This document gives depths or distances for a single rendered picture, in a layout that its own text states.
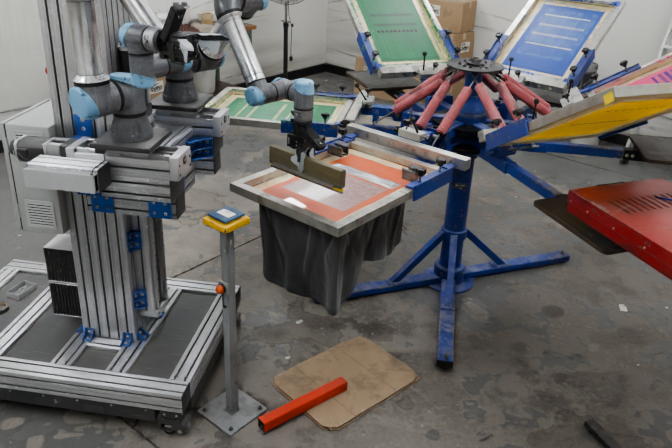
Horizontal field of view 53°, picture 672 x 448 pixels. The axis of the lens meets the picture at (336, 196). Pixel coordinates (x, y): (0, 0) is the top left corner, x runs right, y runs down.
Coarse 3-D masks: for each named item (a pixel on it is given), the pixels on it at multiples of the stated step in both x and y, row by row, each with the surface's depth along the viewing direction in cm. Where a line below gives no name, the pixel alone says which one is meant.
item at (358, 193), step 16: (384, 176) 298; (400, 176) 299; (336, 192) 280; (352, 192) 281; (368, 192) 282; (384, 192) 282; (304, 208) 265; (320, 208) 266; (336, 208) 266; (352, 208) 267
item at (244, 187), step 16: (352, 144) 327; (368, 144) 325; (400, 160) 311; (416, 160) 308; (256, 176) 283; (272, 176) 290; (240, 192) 273; (256, 192) 269; (400, 192) 274; (272, 208) 263; (288, 208) 257; (368, 208) 259; (384, 208) 264; (320, 224) 248; (336, 224) 246; (352, 224) 249
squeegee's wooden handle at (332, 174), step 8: (272, 144) 274; (272, 152) 273; (280, 152) 270; (288, 152) 267; (272, 160) 275; (280, 160) 272; (288, 160) 268; (304, 160) 263; (312, 160) 260; (296, 168) 267; (304, 168) 264; (312, 168) 261; (320, 168) 258; (328, 168) 255; (336, 168) 254; (320, 176) 259; (328, 176) 257; (336, 176) 254; (344, 176) 254; (336, 184) 255; (344, 184) 256
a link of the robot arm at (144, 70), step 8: (136, 56) 203; (144, 56) 203; (152, 56) 206; (136, 64) 204; (144, 64) 204; (152, 64) 206; (160, 64) 209; (168, 64) 211; (136, 72) 205; (144, 72) 205; (152, 72) 207; (160, 72) 210; (136, 80) 206; (144, 80) 206; (152, 80) 208; (144, 88) 208
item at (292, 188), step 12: (348, 156) 319; (360, 168) 306; (372, 168) 306; (288, 180) 290; (300, 180) 290; (348, 180) 292; (276, 192) 278; (288, 192) 278; (300, 192) 279; (312, 192) 279; (324, 192) 280
